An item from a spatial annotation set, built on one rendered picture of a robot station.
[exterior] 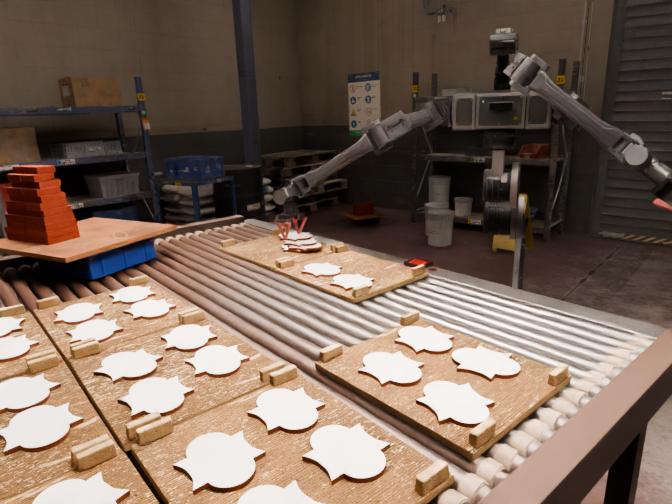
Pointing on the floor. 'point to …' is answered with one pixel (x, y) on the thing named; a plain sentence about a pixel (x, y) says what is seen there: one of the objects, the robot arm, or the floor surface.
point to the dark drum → (252, 200)
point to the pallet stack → (290, 168)
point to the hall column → (247, 84)
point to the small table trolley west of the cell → (192, 191)
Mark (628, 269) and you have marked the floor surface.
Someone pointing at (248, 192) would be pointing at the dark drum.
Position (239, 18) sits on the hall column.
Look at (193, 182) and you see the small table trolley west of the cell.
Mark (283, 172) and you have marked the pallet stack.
